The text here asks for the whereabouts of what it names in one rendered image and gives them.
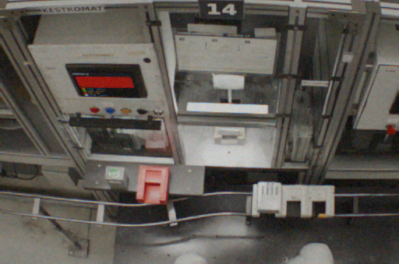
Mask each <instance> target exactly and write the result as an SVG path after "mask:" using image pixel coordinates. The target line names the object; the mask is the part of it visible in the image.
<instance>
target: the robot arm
mask: <svg viewBox="0 0 399 264"><path fill-rule="evenodd" d="M173 264H207V261H206V260H205V259H204V258H203V257H202V256H199V255H195V254H184V255H180V256H179V257H178V258H177V259H176V260H175V261H174V263H173ZM277 264H334V261H333V256H332V254H331V250H329V248H328V246H326V245H325V244H318V243H311V244H309V245H306V246H304V247H303V248H302V249H301V250H300V252H299V255H297V256H295V257H294V258H292V259H290V260H289V261H287V262H283V263H277Z"/></svg>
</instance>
